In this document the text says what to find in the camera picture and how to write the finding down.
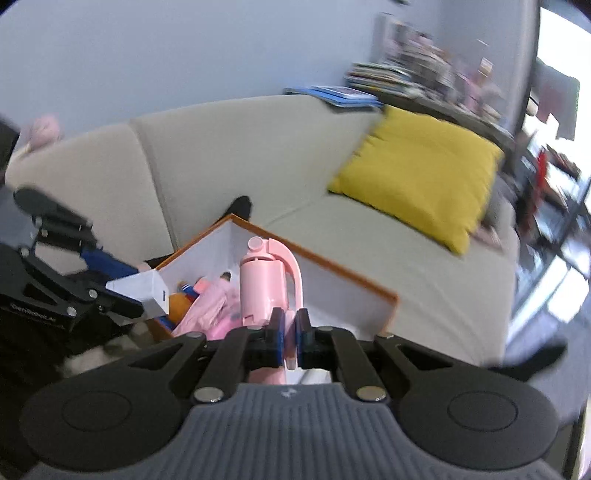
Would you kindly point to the pink water bottle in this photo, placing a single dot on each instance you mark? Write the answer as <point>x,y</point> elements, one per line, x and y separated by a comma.
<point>261,286</point>

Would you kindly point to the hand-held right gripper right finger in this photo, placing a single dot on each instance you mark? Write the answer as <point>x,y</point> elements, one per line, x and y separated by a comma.
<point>302,334</point>

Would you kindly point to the beige sofa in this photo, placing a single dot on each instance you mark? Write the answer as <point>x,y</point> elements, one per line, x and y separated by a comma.
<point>207,152</point>

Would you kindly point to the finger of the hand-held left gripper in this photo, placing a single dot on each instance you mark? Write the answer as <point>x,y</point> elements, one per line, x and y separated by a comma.
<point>122,304</point>
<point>99,259</point>

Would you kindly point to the stack of books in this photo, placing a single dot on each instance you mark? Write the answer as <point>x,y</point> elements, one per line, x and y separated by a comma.
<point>378,76</point>

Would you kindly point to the row of books and figurines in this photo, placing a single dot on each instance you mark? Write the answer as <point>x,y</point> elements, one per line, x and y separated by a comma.
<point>425,46</point>

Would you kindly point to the small white box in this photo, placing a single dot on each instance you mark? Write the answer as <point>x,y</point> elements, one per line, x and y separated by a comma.
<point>143,288</point>

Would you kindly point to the yellow cushion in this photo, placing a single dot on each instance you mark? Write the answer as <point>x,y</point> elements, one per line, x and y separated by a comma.
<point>415,175</point>

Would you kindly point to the orange toy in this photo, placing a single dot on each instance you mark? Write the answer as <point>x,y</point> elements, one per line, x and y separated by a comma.
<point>178,302</point>

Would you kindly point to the red bottle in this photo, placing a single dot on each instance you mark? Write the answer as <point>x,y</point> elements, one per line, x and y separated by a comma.
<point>541,173</point>

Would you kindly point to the person's right leg black sock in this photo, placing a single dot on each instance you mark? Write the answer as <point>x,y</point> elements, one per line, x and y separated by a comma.
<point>540,355</point>

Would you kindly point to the pink cloth item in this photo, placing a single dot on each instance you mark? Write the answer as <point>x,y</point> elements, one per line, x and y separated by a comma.
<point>203,311</point>

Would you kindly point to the blue book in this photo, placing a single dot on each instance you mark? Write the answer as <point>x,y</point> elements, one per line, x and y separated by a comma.
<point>344,94</point>

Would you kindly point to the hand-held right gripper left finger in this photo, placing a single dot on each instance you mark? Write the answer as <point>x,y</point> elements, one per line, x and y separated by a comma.
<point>277,332</point>

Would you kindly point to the black white furry cloth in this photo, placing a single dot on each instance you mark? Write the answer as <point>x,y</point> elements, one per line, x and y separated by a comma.
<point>87,360</point>

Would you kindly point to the orange storage box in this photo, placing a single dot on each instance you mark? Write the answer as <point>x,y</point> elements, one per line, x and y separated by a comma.
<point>351,295</point>

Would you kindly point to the pink plush toy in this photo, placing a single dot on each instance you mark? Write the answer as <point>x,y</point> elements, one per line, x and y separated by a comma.
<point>44,129</point>

